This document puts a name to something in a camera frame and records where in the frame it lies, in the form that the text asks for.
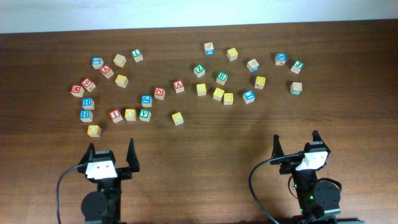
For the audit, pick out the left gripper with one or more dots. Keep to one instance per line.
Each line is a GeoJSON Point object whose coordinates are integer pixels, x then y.
{"type": "Point", "coordinates": [125, 173]}

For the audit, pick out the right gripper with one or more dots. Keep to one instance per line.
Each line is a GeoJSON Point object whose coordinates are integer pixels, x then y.
{"type": "Point", "coordinates": [288, 167]}

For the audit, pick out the red I block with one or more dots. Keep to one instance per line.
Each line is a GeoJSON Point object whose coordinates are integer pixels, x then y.
{"type": "Point", "coordinates": [115, 116]}

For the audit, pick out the yellow C block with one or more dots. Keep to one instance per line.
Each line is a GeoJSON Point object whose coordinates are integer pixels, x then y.
{"type": "Point", "coordinates": [177, 118]}

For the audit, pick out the red a block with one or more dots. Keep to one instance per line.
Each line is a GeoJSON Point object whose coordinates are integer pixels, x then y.
{"type": "Point", "coordinates": [106, 71]}
{"type": "Point", "coordinates": [179, 86]}

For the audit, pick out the green R block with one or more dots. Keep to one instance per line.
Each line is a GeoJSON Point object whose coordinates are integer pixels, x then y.
{"type": "Point", "coordinates": [221, 78]}

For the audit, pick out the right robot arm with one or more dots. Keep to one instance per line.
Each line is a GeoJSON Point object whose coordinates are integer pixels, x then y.
{"type": "Point", "coordinates": [318, 198]}

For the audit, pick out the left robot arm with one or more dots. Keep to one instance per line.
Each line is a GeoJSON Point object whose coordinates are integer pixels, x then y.
{"type": "Point", "coordinates": [103, 205]}

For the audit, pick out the yellow D block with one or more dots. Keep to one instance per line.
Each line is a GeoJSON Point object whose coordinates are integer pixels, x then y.
{"type": "Point", "coordinates": [94, 131]}

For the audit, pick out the yellow O block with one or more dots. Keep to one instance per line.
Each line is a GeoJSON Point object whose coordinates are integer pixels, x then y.
{"type": "Point", "coordinates": [130, 114]}

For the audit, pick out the blue H block lower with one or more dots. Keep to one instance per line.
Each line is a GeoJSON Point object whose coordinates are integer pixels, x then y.
{"type": "Point", "coordinates": [86, 116]}

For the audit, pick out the blue h block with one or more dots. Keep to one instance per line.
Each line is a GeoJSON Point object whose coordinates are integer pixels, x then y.
{"type": "Point", "coordinates": [86, 116]}
{"type": "Point", "coordinates": [88, 104]}

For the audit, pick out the green V block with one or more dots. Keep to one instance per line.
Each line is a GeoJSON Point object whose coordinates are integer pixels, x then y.
{"type": "Point", "coordinates": [145, 115]}

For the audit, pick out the wood block green side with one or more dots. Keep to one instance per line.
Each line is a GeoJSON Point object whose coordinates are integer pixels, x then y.
{"type": "Point", "coordinates": [296, 88]}

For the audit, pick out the blue H block upper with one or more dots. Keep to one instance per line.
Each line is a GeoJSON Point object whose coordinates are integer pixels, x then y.
{"type": "Point", "coordinates": [88, 104]}

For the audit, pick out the blue P block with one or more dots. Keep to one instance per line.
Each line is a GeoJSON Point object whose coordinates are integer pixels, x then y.
{"type": "Point", "coordinates": [146, 101]}

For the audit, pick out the blue E block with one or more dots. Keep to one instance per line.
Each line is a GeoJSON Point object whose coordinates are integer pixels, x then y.
{"type": "Point", "coordinates": [249, 96]}

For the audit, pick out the yellow block right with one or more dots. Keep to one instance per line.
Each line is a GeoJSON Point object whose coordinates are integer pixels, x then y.
{"type": "Point", "coordinates": [260, 82]}

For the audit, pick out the red M block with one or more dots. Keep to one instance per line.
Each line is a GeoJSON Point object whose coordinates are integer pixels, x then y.
{"type": "Point", "coordinates": [77, 90]}

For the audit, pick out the red 6 block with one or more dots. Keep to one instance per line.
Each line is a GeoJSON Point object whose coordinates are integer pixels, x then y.
{"type": "Point", "coordinates": [88, 84]}

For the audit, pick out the yellow block upper left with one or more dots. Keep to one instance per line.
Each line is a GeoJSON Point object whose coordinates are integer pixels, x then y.
{"type": "Point", "coordinates": [121, 81]}

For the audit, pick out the green J block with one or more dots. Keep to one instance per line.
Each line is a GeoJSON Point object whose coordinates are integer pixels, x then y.
{"type": "Point", "coordinates": [297, 67]}

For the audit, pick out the red Q block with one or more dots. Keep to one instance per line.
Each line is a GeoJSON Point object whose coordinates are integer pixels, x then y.
{"type": "Point", "coordinates": [159, 93]}

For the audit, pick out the yellow E block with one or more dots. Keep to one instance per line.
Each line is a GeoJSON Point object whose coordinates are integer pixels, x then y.
{"type": "Point", "coordinates": [228, 99]}

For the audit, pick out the blue K block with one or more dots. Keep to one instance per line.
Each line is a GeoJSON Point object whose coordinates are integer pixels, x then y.
{"type": "Point", "coordinates": [280, 58]}

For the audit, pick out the wood block blue edge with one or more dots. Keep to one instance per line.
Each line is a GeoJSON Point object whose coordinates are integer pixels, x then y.
{"type": "Point", "coordinates": [253, 65]}

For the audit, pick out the yellow block tilted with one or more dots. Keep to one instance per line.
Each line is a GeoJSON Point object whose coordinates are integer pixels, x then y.
{"type": "Point", "coordinates": [218, 94]}

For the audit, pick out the blue 5 block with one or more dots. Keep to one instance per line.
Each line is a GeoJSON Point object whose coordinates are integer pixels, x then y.
{"type": "Point", "coordinates": [97, 62]}

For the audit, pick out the plain wood yellow block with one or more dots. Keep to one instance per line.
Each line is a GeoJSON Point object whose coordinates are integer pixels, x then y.
{"type": "Point", "coordinates": [119, 60]}

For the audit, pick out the green L block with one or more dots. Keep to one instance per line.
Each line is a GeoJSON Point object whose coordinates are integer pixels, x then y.
{"type": "Point", "coordinates": [137, 55]}

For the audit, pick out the yellow S block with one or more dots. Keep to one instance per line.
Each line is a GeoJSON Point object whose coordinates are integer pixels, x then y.
{"type": "Point", "coordinates": [201, 89]}

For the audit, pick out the yellow block top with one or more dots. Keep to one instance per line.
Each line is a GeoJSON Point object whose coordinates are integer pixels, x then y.
{"type": "Point", "coordinates": [232, 54]}

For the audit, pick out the green Z block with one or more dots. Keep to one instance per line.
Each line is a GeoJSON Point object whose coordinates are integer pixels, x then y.
{"type": "Point", "coordinates": [199, 70]}

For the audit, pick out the wood block blue side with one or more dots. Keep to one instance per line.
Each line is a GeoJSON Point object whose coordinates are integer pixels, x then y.
{"type": "Point", "coordinates": [209, 48]}

